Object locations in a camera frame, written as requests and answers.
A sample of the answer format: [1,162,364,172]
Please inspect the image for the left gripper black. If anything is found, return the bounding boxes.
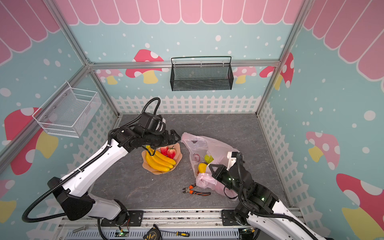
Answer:
[143,129,182,150]

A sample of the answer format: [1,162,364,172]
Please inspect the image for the yellow lemon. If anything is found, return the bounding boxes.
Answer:
[198,163,208,173]

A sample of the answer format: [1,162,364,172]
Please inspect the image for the red strawberry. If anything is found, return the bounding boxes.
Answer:
[167,147,177,159]

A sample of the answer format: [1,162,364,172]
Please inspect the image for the pink plastic bag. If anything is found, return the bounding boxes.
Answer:
[181,133,237,198]

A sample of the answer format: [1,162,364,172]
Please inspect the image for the yellow banana bunch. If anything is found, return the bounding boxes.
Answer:
[145,146,177,173]

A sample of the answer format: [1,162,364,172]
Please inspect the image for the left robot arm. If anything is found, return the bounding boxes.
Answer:
[22,97,181,226]

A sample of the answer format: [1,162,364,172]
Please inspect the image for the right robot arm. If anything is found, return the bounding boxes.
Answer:
[208,152,326,240]

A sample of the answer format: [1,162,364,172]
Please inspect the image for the pink fruit plate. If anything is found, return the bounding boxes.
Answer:
[142,144,183,175]

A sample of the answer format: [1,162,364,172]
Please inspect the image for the yellow black screwdriver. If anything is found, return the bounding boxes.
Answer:
[165,231,190,238]

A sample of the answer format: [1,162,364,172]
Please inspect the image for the black tape measure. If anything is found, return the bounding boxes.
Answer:
[143,224,163,240]

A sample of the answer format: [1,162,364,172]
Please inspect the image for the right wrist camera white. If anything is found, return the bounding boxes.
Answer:
[227,152,238,171]

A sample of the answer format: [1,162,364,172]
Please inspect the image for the orange handled pliers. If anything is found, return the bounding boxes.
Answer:
[182,184,212,197]

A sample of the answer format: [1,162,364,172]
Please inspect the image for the black mesh wall basket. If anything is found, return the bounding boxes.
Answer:
[170,56,234,92]

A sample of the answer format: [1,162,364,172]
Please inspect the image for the white wire wall basket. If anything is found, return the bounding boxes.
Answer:
[32,82,102,138]

